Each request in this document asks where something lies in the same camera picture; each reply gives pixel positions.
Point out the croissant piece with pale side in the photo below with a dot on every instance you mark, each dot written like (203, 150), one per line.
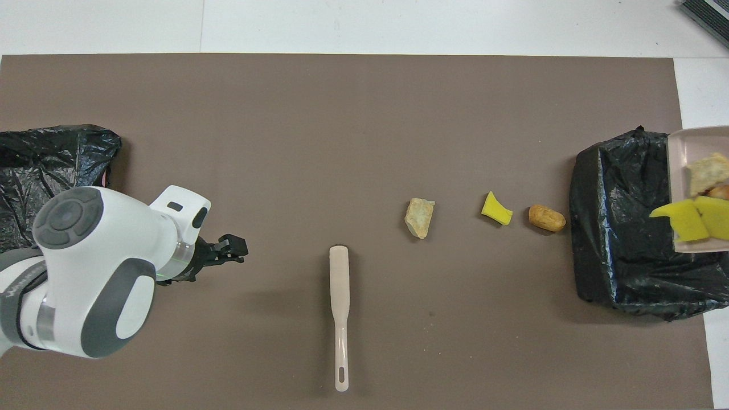
(706, 173)

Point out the large brown table mat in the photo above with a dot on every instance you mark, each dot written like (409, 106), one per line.
(364, 91)

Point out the grey ribbed panel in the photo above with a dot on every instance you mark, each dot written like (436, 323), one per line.
(709, 14)

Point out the small yellow sponge wedge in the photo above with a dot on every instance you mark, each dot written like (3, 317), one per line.
(495, 210)

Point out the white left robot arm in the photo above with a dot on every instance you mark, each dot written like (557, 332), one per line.
(102, 256)

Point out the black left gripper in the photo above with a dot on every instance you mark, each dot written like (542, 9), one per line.
(208, 259)

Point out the beige brush with black bristles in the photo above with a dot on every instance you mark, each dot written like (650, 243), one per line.
(339, 273)

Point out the striped orange croissant piece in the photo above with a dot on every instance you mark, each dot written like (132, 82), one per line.
(722, 192)

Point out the pale torn bread chunk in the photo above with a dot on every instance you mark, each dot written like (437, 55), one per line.
(420, 219)

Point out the black bag lined bin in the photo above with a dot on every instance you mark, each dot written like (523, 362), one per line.
(57, 154)
(615, 228)

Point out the brown bread roll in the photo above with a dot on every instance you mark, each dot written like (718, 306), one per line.
(547, 218)

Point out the beige plastic dustpan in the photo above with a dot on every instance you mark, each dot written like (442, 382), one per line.
(683, 154)

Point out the notched yellow sponge piece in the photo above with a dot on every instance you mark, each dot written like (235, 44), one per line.
(686, 222)

